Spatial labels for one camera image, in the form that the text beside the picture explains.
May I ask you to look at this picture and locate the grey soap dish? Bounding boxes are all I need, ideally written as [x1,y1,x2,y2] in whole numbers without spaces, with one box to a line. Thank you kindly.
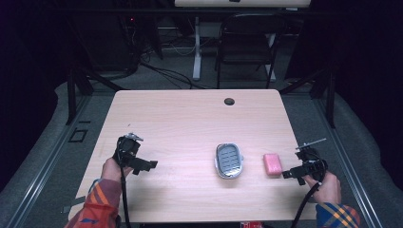
[214,142,245,181]

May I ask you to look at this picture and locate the white desk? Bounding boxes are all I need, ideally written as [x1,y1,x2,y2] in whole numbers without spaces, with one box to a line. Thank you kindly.
[174,0,312,82]

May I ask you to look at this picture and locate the black metal stand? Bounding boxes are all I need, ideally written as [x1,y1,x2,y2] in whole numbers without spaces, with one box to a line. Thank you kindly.
[278,63,337,129]
[65,67,127,126]

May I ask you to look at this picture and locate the person's right hand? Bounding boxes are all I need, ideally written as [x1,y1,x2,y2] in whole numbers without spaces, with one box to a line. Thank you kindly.
[302,170,342,205]

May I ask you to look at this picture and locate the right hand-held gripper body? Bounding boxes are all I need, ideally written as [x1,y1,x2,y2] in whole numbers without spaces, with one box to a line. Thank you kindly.
[295,138,329,183]

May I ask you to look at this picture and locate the pink soap bar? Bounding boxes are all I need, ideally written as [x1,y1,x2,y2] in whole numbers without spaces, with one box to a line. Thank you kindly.
[262,153,283,178]

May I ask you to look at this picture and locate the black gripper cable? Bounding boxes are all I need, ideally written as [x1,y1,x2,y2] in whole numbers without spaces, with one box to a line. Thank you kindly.
[116,138,132,228]
[290,158,329,228]

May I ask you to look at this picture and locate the person's left hand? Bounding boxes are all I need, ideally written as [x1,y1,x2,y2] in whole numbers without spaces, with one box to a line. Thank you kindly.
[101,157,134,183]

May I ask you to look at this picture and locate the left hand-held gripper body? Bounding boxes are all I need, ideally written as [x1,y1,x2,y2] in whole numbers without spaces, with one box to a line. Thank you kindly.
[112,132,145,169]

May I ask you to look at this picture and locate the black floor cables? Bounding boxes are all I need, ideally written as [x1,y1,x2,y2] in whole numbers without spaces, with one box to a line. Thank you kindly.
[126,18,212,90]

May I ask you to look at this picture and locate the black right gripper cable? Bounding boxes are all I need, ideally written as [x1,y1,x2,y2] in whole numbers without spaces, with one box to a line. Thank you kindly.
[290,158,329,228]

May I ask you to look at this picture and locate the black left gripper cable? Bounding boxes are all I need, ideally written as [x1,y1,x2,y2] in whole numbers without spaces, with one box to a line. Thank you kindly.
[116,138,132,228]

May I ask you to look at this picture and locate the black folding chair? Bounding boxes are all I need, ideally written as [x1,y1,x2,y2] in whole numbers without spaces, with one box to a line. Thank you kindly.
[214,12,288,90]

